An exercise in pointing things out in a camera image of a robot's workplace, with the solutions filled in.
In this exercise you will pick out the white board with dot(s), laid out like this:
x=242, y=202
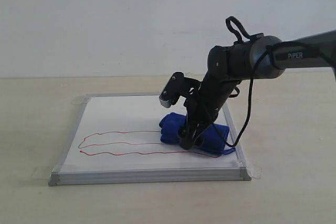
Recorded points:
x=116, y=139

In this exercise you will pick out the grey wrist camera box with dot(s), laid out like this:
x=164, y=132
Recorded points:
x=178, y=86

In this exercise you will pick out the blue cloth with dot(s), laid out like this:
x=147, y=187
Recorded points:
x=171, y=123

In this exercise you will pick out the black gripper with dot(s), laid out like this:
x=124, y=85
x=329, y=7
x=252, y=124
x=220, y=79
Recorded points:
x=203, y=107

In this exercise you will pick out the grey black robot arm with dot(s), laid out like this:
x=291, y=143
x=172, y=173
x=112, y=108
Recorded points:
x=264, y=57

